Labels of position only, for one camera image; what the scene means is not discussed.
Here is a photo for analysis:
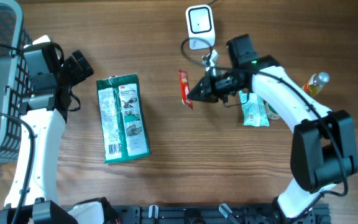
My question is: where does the white barcode scanner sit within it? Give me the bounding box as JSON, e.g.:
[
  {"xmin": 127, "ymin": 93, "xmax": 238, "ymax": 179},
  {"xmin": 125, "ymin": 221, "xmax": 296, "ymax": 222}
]
[{"xmin": 185, "ymin": 4, "xmax": 216, "ymax": 50}]

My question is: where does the green lidded small jar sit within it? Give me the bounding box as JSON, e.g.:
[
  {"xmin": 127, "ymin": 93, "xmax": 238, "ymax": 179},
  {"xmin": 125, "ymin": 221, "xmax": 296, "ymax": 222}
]
[{"xmin": 264, "ymin": 101, "xmax": 280, "ymax": 119}]

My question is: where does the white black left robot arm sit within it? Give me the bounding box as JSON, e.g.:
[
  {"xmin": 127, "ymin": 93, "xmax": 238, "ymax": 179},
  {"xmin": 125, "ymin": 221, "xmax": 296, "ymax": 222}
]
[{"xmin": 0, "ymin": 35, "xmax": 120, "ymax": 223}]

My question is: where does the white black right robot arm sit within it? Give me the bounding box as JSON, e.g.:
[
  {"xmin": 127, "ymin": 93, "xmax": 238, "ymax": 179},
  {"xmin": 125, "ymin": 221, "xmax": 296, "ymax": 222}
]
[{"xmin": 187, "ymin": 34, "xmax": 358, "ymax": 223}]

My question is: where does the dark grey plastic shopping basket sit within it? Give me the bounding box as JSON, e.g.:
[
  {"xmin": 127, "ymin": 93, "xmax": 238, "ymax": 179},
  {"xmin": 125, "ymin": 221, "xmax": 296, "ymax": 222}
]
[{"xmin": 0, "ymin": 1, "xmax": 32, "ymax": 163}]

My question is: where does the black left camera cable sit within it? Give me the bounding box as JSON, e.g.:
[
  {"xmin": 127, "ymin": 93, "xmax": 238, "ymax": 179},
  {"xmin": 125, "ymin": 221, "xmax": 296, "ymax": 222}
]
[{"xmin": 0, "ymin": 42, "xmax": 82, "ymax": 224}]

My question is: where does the yellow dish soap bottle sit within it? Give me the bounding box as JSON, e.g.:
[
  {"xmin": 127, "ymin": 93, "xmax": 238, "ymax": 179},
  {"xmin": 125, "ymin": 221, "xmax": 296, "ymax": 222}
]
[{"xmin": 301, "ymin": 72, "xmax": 330, "ymax": 97}]

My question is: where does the red coffee stick sachet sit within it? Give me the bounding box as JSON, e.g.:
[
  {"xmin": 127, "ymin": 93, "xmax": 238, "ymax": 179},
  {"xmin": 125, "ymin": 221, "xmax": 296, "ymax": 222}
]
[{"xmin": 179, "ymin": 70, "xmax": 193, "ymax": 109}]

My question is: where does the green gloves package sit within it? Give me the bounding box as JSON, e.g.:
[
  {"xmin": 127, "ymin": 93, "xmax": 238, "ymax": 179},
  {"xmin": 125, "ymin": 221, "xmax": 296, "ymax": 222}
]
[{"xmin": 96, "ymin": 73, "xmax": 150, "ymax": 164}]

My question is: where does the teal wet wipes pack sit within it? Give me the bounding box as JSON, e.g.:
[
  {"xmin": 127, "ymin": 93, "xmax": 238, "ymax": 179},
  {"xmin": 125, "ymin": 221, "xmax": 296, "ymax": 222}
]
[{"xmin": 239, "ymin": 91, "xmax": 270, "ymax": 127}]

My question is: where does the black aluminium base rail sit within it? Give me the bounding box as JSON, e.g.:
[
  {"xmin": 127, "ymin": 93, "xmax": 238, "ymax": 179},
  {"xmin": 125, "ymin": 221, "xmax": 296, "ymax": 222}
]
[{"xmin": 113, "ymin": 203, "xmax": 332, "ymax": 224}]

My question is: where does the black camera cable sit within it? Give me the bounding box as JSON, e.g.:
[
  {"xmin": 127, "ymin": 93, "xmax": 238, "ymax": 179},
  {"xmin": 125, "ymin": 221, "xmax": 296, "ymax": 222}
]
[
  {"xmin": 0, "ymin": 42, "xmax": 82, "ymax": 224},
  {"xmin": 180, "ymin": 37, "xmax": 349, "ymax": 197}
]

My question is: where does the black right camera cable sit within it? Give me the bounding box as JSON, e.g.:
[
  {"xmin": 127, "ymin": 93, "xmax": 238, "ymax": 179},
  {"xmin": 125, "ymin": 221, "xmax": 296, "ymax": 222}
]
[{"xmin": 180, "ymin": 37, "xmax": 349, "ymax": 197}]

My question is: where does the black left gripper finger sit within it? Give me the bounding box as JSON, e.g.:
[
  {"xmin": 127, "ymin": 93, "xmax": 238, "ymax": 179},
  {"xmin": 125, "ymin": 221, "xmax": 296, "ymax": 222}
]
[
  {"xmin": 63, "ymin": 57, "xmax": 84, "ymax": 85},
  {"xmin": 72, "ymin": 50, "xmax": 94, "ymax": 80}
]

